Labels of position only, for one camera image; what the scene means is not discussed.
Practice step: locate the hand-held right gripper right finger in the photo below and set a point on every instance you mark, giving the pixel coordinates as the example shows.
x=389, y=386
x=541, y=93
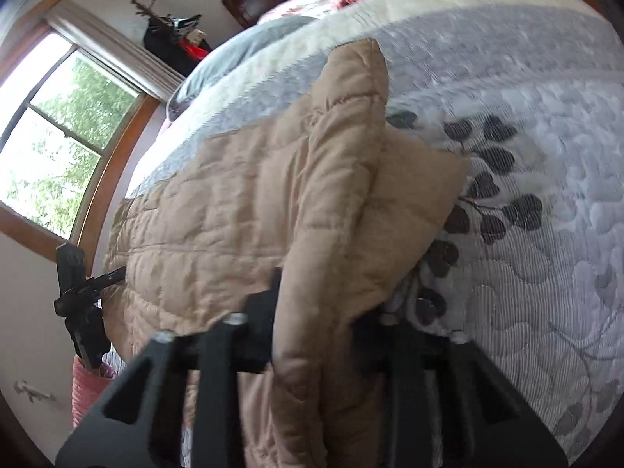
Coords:
x=409, y=351

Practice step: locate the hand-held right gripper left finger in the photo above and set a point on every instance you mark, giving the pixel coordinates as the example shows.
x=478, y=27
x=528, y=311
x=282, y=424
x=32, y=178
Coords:
x=258, y=331

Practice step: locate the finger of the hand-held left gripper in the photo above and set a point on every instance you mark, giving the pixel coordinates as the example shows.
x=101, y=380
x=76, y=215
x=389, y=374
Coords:
x=109, y=278

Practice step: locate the beige quilted coat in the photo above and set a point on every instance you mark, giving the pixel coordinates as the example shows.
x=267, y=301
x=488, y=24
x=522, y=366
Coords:
x=234, y=234

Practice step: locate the coat rack with clothes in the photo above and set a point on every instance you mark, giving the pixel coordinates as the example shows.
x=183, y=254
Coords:
x=170, y=44

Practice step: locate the pink bed sheet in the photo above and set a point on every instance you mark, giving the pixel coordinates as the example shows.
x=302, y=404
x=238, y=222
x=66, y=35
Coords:
x=90, y=395

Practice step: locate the white curtain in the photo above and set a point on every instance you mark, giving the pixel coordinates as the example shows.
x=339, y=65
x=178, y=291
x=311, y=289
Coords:
x=112, y=46

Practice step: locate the grey pillow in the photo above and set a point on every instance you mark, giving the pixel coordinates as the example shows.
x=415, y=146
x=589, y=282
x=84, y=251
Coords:
x=229, y=68

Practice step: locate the bed with grey quilt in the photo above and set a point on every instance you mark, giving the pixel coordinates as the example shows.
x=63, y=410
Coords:
x=536, y=131

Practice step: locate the large wooden frame window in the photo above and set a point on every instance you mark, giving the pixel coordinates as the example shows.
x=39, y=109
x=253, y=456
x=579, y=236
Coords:
x=58, y=136

